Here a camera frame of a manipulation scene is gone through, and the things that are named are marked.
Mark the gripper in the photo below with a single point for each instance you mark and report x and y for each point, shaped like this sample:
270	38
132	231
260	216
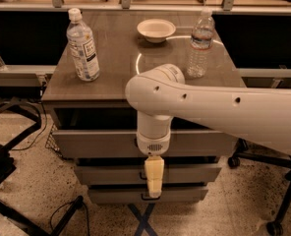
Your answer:
153	145

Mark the labelled plastic water bottle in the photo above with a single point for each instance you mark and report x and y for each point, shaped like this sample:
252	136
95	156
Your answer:
82	46

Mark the white paper bowl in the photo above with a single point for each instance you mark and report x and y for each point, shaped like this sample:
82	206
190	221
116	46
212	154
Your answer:
156	30

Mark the black wire basket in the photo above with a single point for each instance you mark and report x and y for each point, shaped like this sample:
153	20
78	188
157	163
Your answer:
51	143

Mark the black chair base left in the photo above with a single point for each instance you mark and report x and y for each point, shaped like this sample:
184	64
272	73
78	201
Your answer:
7	167

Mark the grey drawer cabinet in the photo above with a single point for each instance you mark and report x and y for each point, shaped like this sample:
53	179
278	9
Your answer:
101	105

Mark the clear plastic water bottle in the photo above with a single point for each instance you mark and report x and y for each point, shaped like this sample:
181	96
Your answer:
201	41

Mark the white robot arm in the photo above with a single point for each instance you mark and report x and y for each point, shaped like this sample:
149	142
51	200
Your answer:
258	115

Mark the grey drawer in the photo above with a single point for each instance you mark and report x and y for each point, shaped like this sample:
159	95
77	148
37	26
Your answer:
179	194
111	144
135	174

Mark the grey middle drawer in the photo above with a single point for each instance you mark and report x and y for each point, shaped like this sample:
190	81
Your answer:
135	174

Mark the blue tape cross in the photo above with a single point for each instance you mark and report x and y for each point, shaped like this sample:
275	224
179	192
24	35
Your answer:
143	219

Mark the grey top drawer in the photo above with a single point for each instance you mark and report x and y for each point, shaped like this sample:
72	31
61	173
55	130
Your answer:
111	144

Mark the grey bottom drawer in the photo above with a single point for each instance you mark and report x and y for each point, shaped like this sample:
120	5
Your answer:
179	194

